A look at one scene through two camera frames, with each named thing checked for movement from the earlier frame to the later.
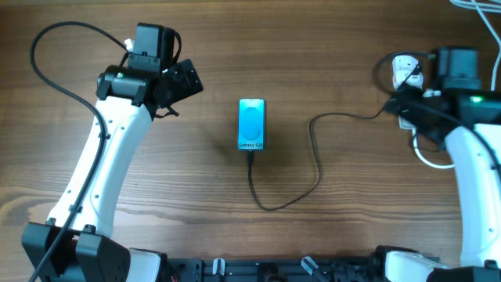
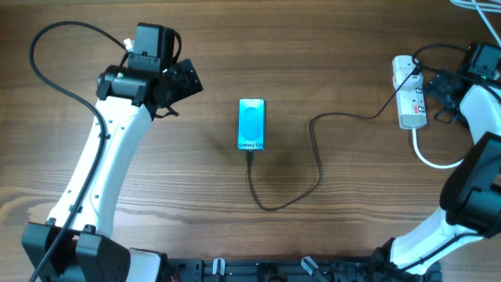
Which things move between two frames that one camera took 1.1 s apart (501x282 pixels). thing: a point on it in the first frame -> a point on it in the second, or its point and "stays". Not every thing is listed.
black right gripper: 404,108 -> 436,88
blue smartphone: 251,119 stays
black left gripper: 186,83 stays
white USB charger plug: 400,75 stays
